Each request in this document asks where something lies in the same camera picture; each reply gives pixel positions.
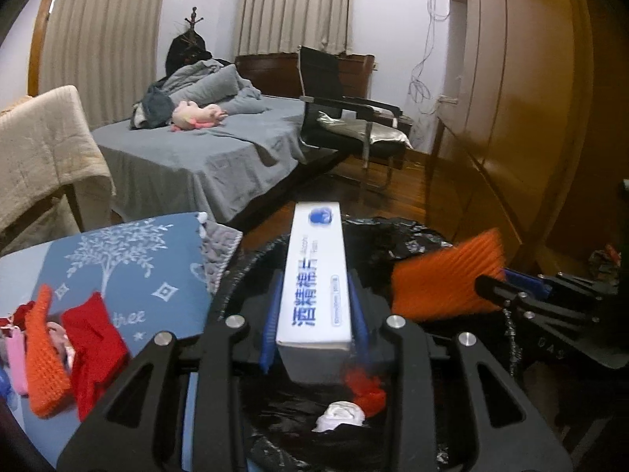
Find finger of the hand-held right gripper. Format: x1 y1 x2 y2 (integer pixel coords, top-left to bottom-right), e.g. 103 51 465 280
475 274 599 324
504 266 616 300

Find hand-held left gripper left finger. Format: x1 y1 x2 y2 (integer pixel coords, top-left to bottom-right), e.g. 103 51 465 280
56 273 286 472

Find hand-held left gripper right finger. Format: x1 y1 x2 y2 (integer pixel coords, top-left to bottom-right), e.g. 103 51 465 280
350 270 574 472

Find orange knitted cloth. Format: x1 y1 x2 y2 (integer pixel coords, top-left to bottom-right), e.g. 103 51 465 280
390 229 507 323
24 285 73 419

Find white cardboard box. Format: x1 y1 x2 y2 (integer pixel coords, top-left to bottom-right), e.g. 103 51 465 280
275 201 353 387

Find trash bin with black bag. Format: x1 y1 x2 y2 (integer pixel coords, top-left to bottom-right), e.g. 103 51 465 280
211 216 522 472

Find multicoloured item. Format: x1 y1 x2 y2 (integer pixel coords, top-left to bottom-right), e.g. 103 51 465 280
589 243 621 282

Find white crumpled cloth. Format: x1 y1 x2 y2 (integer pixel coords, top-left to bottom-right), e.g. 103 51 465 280
314 402 368 433

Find blue tree print tablecloth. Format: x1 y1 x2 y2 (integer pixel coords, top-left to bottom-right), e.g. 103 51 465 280
0 211 245 472

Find brown wooden wardrobe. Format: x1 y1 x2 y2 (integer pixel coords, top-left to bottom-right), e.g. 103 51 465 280
425 0 629 281

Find bed with grey sheet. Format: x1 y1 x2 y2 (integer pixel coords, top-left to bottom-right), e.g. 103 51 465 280
91 93 345 227

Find silver cushion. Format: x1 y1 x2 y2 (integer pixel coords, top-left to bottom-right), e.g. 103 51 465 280
317 111 412 151

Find pink patterned cloth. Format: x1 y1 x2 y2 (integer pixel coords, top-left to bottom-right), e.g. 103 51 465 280
46 322 77 372

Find pink plush toy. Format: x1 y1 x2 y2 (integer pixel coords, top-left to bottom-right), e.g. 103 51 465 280
171 101 228 133

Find dark red cloth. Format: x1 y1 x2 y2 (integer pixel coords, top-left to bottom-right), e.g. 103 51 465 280
11 301 37 329

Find dark grey clothes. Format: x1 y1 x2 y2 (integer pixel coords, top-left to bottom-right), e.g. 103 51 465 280
130 83 176 131

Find grey duvet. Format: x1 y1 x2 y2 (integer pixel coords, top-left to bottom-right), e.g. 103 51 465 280
147 59 263 116

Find dark wooden headboard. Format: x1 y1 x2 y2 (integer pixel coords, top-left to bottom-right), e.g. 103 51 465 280
235 52 377 101

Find black cantilever chair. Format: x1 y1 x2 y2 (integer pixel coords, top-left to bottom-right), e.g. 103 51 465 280
297 46 414 195

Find beige blanket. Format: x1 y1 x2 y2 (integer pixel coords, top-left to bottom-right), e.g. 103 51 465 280
0 85 117 256

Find black coat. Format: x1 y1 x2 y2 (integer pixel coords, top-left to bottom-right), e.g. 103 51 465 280
164 34 213 84

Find wooden coat rack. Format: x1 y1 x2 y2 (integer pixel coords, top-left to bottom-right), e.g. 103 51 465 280
176 6 207 42

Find narrow beige curtain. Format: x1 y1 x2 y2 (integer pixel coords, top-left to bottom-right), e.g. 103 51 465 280
236 0 352 57

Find wide beige curtain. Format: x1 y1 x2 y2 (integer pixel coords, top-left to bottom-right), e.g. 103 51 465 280
39 0 170 126

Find silver chain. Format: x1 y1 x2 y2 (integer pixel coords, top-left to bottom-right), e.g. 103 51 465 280
502 307 522 380

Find hanging white cables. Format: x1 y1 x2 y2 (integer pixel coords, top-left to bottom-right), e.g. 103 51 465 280
408 0 450 119

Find wooden window frame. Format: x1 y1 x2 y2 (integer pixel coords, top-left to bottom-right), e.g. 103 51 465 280
27 0 182 99

